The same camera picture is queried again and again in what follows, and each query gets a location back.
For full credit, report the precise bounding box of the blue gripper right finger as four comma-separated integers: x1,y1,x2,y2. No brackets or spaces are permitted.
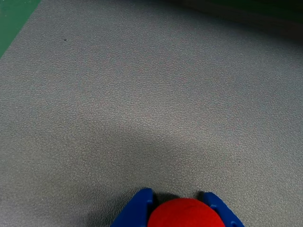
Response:
203,192,246,227

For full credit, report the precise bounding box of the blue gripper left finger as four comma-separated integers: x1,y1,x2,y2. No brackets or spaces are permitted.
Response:
110,187,154,227

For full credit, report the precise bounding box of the red foam ball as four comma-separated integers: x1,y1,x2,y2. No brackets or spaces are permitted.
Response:
146,198,227,227

